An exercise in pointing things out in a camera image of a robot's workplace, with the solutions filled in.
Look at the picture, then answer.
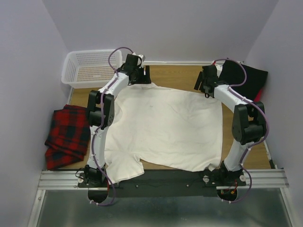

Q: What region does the aluminium frame rail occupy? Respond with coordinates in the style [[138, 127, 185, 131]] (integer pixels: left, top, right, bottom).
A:
[[38, 169, 289, 190]]

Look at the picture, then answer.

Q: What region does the wrist white camera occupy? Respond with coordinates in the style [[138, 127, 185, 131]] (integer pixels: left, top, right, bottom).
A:
[[212, 61, 223, 77], [132, 52, 145, 65]]

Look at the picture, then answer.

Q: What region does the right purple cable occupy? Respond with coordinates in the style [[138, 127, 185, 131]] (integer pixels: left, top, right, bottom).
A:
[[212, 58, 270, 205]]

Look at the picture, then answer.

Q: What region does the white t shirt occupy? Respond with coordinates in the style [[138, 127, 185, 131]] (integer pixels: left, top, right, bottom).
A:
[[105, 84, 223, 183]]

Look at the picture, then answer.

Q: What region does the black folded shirt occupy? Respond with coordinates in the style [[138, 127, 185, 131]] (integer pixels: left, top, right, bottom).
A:
[[219, 61, 268, 101]]

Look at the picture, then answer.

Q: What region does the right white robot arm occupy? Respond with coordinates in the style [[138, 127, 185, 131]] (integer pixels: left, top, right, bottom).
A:
[[194, 64, 267, 187]]

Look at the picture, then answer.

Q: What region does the purple cable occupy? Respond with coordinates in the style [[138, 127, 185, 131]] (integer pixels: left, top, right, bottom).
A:
[[212, 58, 270, 205], [89, 47, 135, 208]]

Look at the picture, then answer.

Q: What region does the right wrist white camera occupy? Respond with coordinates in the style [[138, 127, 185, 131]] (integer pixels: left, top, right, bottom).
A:
[[212, 61, 223, 77]]

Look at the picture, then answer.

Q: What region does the white perforated plastic basket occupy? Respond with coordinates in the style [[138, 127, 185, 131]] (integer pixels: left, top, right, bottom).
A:
[[61, 49, 122, 89]]

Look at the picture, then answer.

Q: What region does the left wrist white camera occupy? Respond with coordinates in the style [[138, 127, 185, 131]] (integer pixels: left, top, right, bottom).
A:
[[132, 52, 145, 65]]

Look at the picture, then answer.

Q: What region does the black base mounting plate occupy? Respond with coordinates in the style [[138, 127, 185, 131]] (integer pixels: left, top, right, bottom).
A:
[[76, 166, 247, 200]]

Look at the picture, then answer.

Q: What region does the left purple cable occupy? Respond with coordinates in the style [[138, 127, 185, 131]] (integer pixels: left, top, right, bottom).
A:
[[89, 47, 135, 208]]

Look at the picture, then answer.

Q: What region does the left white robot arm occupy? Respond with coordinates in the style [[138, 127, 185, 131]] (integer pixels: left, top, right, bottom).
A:
[[84, 53, 151, 187]]

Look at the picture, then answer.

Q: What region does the red plaid folded shirt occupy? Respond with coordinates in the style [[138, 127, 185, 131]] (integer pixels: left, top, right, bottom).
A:
[[45, 105, 90, 170]]

